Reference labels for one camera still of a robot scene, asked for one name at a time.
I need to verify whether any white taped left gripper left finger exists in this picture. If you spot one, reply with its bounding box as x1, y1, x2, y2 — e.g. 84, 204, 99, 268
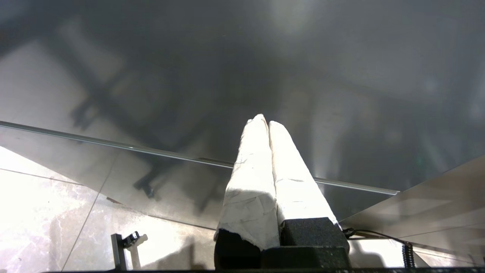
214, 114, 281, 270

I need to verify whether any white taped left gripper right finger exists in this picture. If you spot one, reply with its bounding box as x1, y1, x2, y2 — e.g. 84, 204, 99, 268
269, 121, 350, 253

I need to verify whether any stainless steel refrigerator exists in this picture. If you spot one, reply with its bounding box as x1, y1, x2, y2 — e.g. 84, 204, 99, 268
0, 0, 485, 230

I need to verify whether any white tall cabinet side panel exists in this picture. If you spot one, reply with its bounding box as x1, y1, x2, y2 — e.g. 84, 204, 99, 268
339, 156, 485, 266

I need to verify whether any black coiled left gripper cable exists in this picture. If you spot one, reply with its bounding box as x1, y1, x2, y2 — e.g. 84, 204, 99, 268
343, 227, 416, 268

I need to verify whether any grey metal bracket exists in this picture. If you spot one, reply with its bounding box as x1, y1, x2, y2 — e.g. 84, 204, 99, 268
111, 231, 141, 270

